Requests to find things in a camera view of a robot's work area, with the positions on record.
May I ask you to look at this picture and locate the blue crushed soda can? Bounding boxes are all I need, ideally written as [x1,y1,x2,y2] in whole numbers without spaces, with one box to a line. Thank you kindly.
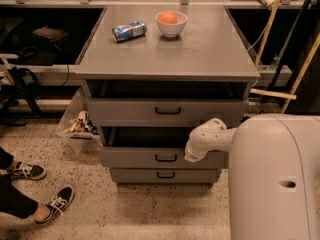
[112,21,147,42]

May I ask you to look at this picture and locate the black sneaker lower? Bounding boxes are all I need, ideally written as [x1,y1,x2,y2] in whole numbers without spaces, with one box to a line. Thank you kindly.
[32,186,74,225]

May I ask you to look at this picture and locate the orange fruit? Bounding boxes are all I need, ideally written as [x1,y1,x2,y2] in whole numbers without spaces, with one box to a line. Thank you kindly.
[157,11,177,24]

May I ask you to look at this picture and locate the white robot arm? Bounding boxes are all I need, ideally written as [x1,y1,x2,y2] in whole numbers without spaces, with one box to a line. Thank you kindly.
[185,114,320,240]

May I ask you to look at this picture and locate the clear plastic bin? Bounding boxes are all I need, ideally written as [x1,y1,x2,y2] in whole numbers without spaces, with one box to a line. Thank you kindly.
[56,88,102,152]

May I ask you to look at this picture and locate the black trouser leg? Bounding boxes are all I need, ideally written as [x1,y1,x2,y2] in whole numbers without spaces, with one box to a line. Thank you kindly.
[0,147,39,220]

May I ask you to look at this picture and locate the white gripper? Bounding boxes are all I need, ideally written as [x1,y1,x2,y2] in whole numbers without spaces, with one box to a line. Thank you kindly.
[184,139,207,163]

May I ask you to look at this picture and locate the white bowl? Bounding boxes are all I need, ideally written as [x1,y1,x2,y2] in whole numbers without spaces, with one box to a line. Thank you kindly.
[155,11,188,37]

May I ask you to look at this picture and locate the dark box on shelf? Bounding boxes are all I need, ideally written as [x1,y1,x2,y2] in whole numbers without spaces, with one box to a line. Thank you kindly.
[32,26,69,43]

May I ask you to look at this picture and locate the black sneaker upper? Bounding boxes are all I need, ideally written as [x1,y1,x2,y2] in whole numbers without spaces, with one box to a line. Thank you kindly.
[7,162,47,181]

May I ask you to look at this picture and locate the grey drawer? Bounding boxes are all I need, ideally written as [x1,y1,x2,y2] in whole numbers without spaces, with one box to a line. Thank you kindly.
[99,127,227,169]
[109,168,221,184]
[87,98,249,127]

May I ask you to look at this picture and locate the grey top drawer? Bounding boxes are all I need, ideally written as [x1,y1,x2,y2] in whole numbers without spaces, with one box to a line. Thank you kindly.
[87,98,249,127]

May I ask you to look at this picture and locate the black sneaker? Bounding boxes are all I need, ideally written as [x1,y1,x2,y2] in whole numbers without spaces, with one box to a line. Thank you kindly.
[7,162,47,181]
[32,186,74,225]

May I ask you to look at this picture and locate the grey bottom drawer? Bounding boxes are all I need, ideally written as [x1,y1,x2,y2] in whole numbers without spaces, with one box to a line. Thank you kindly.
[109,168,221,184]

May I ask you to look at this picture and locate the wooden frame sticks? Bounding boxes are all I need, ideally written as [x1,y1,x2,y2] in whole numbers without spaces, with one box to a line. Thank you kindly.
[251,0,319,113]

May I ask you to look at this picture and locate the grey drawer cabinet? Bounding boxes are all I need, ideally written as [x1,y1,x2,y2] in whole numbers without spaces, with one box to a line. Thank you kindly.
[74,4,260,188]

